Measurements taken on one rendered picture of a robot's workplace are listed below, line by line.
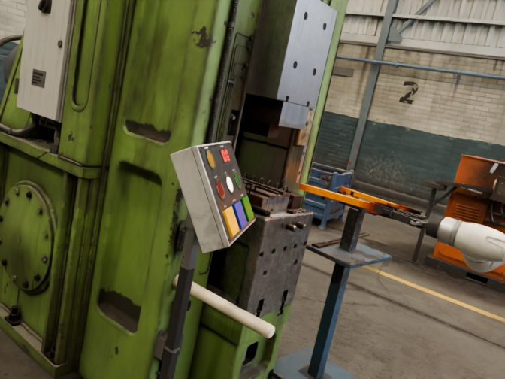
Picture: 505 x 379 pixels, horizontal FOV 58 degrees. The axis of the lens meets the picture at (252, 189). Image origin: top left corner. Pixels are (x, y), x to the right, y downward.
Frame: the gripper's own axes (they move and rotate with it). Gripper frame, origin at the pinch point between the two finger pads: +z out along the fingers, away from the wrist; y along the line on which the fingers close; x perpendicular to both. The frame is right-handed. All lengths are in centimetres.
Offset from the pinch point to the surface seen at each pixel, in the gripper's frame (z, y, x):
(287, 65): 45, -15, 43
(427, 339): 1, 163, -106
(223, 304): 33, -39, -43
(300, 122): 44.3, 3.5, 22.9
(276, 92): 45, -17, 32
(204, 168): 24, -72, 8
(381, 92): 324, 752, 94
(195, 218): 24, -72, -5
